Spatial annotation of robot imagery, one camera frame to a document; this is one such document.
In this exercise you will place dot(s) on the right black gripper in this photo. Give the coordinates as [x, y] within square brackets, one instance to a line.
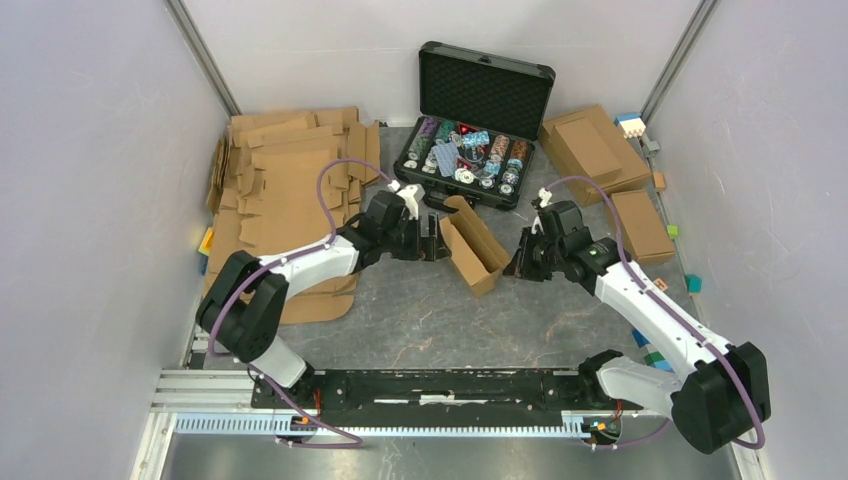
[519, 266]

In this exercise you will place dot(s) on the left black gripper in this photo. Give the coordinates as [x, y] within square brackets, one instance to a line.
[428, 248]

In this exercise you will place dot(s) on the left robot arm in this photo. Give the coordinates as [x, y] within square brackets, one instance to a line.
[242, 309]

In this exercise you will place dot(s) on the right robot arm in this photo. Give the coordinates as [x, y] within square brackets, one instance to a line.
[714, 392]

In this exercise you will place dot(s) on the small folded cardboard box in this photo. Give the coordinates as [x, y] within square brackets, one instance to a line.
[644, 234]

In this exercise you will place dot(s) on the large folded cardboard box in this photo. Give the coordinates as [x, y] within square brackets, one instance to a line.
[635, 174]

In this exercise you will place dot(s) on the black poker chip case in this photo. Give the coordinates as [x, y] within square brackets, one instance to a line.
[480, 115]

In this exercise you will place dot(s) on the wooden letter H cube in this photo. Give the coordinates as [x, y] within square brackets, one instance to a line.
[660, 284]

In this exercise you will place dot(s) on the stack of flat cardboard blanks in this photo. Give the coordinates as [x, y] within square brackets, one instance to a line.
[279, 181]

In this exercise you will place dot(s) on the blue green stacked blocks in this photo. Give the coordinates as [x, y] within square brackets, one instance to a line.
[650, 355]

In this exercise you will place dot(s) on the small wooden cube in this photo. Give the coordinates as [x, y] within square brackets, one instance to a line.
[659, 181]

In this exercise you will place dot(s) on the teal cube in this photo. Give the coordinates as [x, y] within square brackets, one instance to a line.
[693, 283]

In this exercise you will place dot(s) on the blue white toy block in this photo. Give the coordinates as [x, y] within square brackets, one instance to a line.
[630, 125]

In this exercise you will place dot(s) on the grey toy block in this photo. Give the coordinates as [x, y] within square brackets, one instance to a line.
[650, 148]

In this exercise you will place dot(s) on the orange yellow block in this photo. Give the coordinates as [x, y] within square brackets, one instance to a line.
[204, 249]

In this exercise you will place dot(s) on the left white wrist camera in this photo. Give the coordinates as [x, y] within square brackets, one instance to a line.
[411, 194]

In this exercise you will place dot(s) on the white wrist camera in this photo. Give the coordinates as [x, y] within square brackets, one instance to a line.
[542, 200]
[411, 194]

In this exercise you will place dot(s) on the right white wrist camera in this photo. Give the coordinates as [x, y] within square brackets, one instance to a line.
[542, 200]

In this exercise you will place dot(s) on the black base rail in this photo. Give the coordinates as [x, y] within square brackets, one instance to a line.
[523, 397]

